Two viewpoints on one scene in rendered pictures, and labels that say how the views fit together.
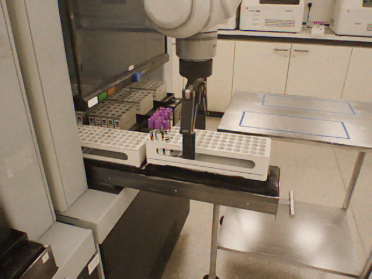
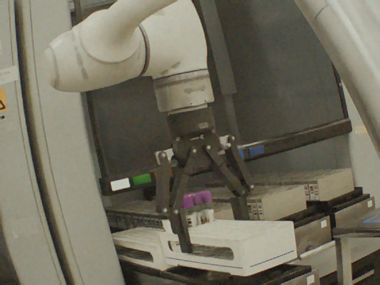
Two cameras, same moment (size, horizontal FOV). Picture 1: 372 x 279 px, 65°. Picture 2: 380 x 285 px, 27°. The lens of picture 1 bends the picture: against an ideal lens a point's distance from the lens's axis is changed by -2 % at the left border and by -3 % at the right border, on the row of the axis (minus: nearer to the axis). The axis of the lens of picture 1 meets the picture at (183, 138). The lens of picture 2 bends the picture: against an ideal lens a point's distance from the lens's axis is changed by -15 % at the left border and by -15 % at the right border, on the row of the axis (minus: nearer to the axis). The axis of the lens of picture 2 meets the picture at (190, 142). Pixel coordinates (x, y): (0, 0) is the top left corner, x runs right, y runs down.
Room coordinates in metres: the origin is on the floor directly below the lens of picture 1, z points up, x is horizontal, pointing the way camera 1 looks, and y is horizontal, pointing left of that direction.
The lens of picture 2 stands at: (-0.31, -1.08, 1.12)
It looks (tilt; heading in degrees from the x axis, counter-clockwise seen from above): 3 degrees down; 47
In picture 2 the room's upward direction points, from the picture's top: 12 degrees counter-clockwise
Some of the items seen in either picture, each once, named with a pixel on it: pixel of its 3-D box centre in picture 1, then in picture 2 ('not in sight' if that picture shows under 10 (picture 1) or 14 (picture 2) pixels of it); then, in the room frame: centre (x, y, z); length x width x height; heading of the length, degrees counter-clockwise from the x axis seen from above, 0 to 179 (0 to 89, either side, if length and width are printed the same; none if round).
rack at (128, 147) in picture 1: (97, 144); (152, 250); (0.75, 0.24, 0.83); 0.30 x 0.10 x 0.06; 73
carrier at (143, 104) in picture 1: (144, 104); (282, 205); (1.03, 0.14, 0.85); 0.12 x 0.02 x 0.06; 163
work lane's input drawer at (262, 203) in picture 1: (157, 171); (197, 282); (0.69, 0.07, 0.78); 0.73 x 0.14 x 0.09; 73
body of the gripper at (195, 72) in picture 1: (195, 78); (193, 138); (0.67, -0.03, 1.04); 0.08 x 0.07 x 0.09; 163
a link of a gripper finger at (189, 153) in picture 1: (189, 145); (182, 233); (0.61, -0.01, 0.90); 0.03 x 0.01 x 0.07; 73
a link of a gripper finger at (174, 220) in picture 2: (186, 138); (169, 220); (0.60, -0.01, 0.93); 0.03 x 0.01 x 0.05; 163
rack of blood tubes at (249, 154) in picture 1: (207, 150); (225, 245); (0.66, -0.06, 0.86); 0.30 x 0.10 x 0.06; 73
